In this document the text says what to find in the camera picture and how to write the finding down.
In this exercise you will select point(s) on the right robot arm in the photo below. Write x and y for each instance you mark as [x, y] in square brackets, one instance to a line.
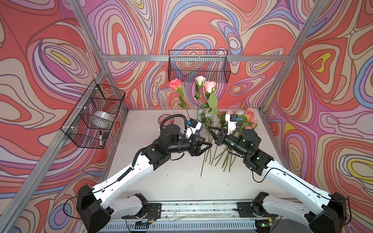
[317, 209]

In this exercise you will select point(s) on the white rose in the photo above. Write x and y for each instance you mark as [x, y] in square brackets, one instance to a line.
[200, 80]

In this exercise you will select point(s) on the light pink rose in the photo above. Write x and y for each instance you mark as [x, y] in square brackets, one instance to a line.
[210, 108]

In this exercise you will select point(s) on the silver tape roll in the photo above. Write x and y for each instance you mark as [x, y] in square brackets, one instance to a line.
[104, 115]

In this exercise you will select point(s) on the bunch of artificial flowers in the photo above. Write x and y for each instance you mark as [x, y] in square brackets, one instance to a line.
[245, 139]

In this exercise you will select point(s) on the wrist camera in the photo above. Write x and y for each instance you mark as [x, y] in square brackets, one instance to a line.
[231, 120]
[193, 126]

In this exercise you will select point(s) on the back wire basket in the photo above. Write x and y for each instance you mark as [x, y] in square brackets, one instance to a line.
[188, 64]

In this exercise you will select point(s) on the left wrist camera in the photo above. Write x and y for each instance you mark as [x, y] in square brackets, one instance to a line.
[193, 126]

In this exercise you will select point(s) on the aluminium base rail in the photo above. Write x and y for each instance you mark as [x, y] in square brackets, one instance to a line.
[215, 216]

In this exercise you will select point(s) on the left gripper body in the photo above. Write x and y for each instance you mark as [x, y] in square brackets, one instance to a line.
[193, 152]

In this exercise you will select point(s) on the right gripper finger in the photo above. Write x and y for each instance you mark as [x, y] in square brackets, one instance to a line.
[211, 128]
[213, 134]

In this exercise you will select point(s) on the blue purple glass vase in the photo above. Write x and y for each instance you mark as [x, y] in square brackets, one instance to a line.
[198, 134]

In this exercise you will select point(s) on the wire basket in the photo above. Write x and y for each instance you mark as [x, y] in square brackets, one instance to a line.
[83, 128]
[188, 64]

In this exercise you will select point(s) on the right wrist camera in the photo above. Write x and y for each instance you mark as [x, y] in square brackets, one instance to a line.
[231, 120]

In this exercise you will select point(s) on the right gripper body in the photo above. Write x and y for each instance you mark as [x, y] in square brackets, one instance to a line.
[224, 139]

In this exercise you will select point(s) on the left wire basket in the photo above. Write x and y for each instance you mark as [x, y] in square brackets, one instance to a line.
[83, 128]

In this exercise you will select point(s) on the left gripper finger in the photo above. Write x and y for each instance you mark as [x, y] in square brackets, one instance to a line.
[203, 150]
[206, 145]

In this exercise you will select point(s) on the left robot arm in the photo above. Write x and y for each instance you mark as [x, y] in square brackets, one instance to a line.
[97, 205]

